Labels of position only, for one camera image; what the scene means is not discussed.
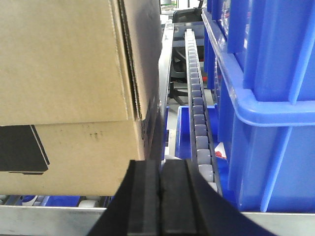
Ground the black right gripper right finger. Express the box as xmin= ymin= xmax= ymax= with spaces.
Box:
xmin=161 ymin=160 xmax=272 ymax=236

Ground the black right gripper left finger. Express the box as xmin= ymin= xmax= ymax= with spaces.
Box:
xmin=87 ymin=160 xmax=159 ymax=236

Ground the brown EcoFlow cardboard box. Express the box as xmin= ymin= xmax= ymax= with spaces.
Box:
xmin=0 ymin=0 xmax=161 ymax=196

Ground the grey roller conveyor track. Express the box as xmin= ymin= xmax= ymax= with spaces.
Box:
xmin=184 ymin=29 xmax=223 ymax=196

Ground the blue bin behind track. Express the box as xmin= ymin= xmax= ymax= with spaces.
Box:
xmin=175 ymin=105 xmax=228 ymax=190

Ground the large blue plastic crate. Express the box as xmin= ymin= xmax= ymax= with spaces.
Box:
xmin=202 ymin=0 xmax=315 ymax=213

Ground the metal shelf front rail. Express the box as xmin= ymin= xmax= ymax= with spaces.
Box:
xmin=0 ymin=205 xmax=315 ymax=236

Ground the metal shelf side rail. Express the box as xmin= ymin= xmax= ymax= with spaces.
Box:
xmin=157 ymin=21 xmax=174 ymax=162

